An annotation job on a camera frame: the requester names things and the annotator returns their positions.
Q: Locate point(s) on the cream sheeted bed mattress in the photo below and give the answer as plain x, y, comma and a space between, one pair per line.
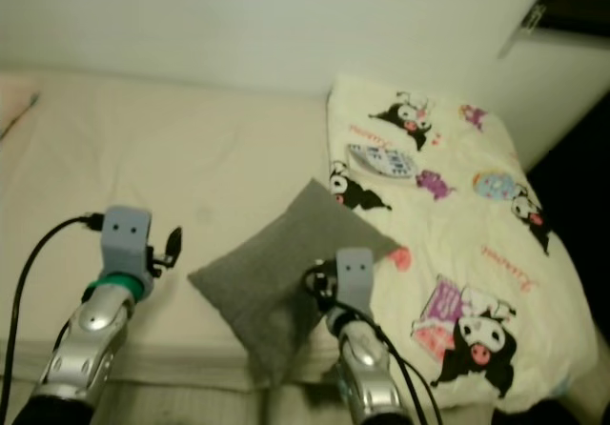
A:
191, 149

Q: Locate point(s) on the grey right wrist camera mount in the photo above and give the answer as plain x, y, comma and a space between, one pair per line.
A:
355, 277

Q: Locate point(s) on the pink pillow with orange spots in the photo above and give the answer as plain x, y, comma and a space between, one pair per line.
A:
15, 101

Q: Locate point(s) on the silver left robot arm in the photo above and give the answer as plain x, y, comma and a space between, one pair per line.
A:
91, 339

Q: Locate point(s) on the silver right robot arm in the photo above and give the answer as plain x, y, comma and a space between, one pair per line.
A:
367, 368

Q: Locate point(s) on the grey fabric pillow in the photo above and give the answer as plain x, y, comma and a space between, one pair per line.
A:
262, 282

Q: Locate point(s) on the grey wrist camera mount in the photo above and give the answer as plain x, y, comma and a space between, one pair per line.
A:
126, 236
355, 277

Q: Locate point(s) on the cream cartoon print blanket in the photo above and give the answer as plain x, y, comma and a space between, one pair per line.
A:
467, 244

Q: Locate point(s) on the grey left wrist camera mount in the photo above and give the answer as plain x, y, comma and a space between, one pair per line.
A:
126, 236

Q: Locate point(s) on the metal wall bracket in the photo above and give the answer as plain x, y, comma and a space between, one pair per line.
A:
534, 17

